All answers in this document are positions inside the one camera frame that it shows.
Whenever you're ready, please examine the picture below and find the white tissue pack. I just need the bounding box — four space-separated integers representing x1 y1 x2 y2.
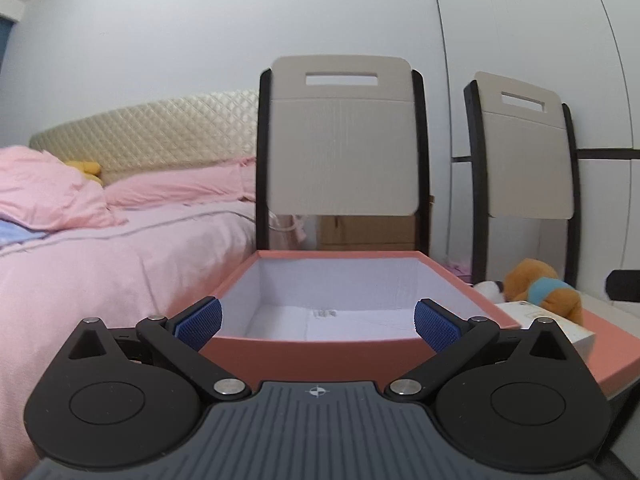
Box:
494 300 598 366

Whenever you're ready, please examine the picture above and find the orange plush bear blue shirt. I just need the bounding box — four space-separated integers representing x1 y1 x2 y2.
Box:
503 258 584 325

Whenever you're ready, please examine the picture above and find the orange box lid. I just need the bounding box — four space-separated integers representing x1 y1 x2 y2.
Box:
582 295 640 399

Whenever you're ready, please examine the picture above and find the panda plush toy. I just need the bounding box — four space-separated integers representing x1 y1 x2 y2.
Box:
473 281 506 304

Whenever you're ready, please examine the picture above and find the pink bed sheet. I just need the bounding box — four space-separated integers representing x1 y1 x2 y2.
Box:
1 202 255 479

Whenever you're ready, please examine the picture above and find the orange open storage box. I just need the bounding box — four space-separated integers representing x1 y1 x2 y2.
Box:
201 250 518 388

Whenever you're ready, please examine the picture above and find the wooden drawer cabinet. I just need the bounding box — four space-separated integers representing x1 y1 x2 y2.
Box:
317 216 416 252

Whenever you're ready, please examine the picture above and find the pink pillow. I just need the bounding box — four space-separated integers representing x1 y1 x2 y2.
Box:
104 156 256 209

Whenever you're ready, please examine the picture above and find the yellow plush toy on bed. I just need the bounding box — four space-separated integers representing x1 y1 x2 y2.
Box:
65 160 104 186

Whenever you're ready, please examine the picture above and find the right beige chair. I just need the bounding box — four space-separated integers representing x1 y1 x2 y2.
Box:
463 72 582 285

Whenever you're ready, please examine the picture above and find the beige chair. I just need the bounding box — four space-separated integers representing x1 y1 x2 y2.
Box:
463 72 582 285
256 55 431 252

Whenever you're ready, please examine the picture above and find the pink duvet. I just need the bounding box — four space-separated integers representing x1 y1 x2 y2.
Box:
0 145 126 232

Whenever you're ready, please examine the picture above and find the beige quilted headboard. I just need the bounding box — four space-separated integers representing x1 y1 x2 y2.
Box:
28 90 258 184

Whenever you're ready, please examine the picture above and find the left beige chair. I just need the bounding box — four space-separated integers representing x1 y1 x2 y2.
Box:
256 55 431 252

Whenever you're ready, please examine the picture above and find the blue curtain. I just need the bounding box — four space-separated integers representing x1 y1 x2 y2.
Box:
0 16 13 64

